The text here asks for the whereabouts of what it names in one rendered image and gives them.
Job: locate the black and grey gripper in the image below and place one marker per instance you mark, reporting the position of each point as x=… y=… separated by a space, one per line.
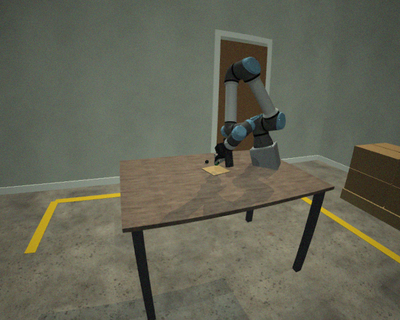
x=220 y=152

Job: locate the tan mat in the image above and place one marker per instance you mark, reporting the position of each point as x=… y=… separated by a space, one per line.
x=215 y=170

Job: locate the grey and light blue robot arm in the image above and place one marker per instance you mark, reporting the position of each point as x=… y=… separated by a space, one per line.
x=249 y=70

